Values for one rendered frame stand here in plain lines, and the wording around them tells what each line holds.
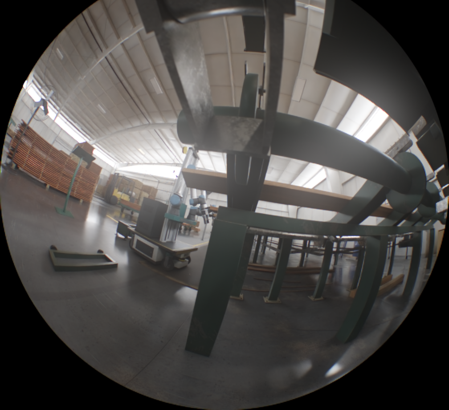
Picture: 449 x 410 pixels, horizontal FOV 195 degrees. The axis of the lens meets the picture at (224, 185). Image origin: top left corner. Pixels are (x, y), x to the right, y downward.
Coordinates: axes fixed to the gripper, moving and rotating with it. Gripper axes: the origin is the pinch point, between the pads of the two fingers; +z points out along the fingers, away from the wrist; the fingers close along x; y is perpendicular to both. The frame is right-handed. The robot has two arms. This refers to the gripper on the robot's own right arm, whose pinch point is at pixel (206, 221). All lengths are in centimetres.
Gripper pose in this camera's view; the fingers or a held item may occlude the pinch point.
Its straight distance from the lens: 152.9
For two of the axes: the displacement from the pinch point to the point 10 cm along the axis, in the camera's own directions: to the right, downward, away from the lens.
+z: 2.0, 9.5, -2.3
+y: -9.7, 2.2, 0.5
